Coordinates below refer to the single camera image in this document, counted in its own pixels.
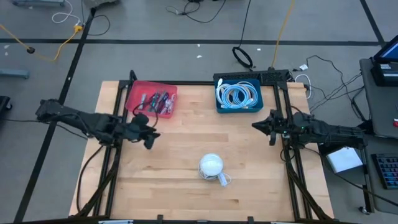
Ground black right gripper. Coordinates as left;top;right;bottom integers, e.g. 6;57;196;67
251;108;295;146

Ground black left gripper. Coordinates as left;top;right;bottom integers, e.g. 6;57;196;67
124;113;162;150

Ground teal cable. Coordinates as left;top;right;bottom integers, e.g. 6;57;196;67
148;93;158;113

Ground long grey cable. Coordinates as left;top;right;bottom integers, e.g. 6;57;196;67
157;90;169;108

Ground blue plastic tray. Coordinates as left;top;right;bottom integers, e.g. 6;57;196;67
214;78;264;114

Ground red plastic tray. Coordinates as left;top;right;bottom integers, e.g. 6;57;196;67
125;80;178;119

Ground white round dome device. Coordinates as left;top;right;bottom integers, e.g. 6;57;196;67
198;153;224;182

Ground white box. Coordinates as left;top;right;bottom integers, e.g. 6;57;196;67
325;146;364;174

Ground black desktop device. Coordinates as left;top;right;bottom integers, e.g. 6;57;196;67
369;57;398;87

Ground black keyboard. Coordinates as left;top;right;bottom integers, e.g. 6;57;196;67
371;152;398;190

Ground grey keyboard desk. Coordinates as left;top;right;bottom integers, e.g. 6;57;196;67
360;135;398;215

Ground grey floor object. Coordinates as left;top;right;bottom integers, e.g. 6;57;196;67
83;0;121;9

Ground laptop screen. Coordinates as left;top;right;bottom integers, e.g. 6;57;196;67
373;35;398;63

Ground grey floor bar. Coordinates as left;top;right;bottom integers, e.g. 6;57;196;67
0;68;30;79

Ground grey floor equipment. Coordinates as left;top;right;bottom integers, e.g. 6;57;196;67
12;0;66;7

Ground white looped cable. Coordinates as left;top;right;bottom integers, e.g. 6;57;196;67
294;73;312;100

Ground black aluminium table frame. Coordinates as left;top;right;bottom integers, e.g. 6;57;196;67
74;70;335;223

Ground black coiled floor cable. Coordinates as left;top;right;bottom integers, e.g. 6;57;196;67
231;0;254;70

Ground black hanging arm cable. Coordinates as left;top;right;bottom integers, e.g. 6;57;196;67
76;144;105;214

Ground black cable bundle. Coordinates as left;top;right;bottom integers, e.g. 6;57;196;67
306;55;368;122

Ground orange floor cable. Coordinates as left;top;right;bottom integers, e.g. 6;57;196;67
271;0;295;70

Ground black floor cable loop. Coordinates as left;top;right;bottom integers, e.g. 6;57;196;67
88;14;111;36

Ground black tangled floor cables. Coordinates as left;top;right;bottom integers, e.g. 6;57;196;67
166;0;228;24

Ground yellow floor cable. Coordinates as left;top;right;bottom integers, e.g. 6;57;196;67
0;24;84;62

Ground white floor cable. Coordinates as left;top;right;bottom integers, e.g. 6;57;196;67
51;0;81;26

